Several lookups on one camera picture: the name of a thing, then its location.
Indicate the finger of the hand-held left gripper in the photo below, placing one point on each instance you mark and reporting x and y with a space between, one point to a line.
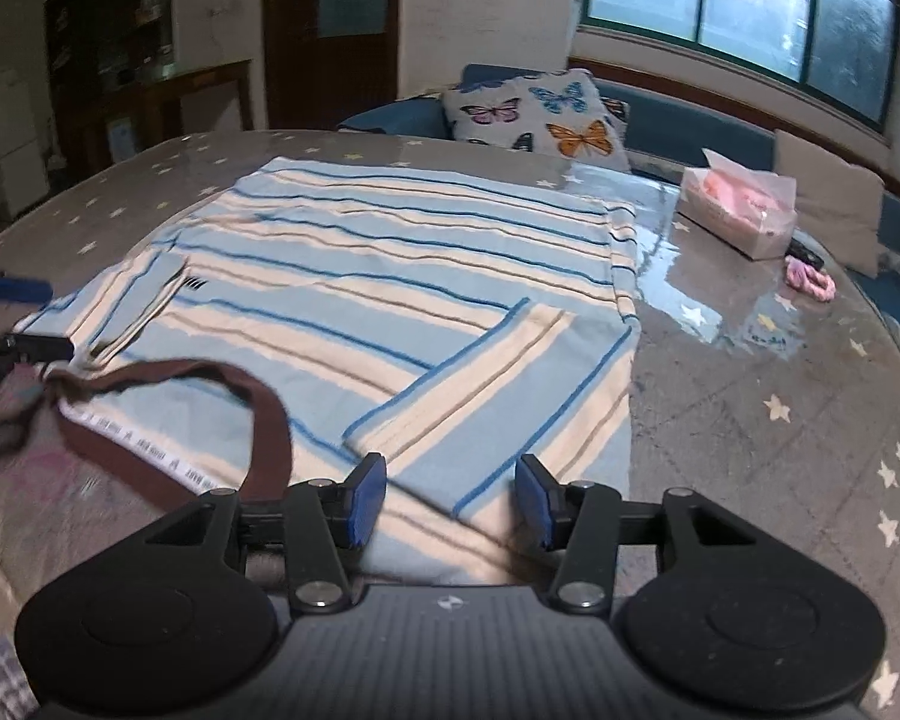
30 349
15 289

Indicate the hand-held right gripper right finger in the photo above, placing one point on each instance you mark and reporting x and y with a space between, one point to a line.
536 499

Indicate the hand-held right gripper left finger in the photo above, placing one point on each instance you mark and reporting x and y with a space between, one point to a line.
367 502

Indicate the blue cream striped shirt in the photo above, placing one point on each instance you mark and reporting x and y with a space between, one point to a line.
390 277

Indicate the white refrigerator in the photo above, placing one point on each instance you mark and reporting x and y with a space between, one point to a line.
11 150

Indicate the pale blue carton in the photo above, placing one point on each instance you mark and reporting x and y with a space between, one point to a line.
121 136

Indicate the dark wooden cabinet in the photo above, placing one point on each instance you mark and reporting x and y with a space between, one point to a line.
82 37

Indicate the wooden side table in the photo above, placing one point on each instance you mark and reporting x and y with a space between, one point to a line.
195 75

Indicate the dark wooden door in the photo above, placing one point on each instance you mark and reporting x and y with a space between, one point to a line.
292 82

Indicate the pink tissue box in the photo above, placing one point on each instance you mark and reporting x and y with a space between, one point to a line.
727 210

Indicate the pink scrunchie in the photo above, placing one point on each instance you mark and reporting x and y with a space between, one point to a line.
814 281

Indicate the small black object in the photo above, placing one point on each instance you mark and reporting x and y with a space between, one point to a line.
804 251

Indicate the butterfly print pillow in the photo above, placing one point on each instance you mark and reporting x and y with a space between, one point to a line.
525 120

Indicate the blue sofa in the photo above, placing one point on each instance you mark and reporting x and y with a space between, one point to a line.
690 127

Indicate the beige pillow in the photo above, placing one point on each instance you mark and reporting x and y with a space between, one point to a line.
832 195

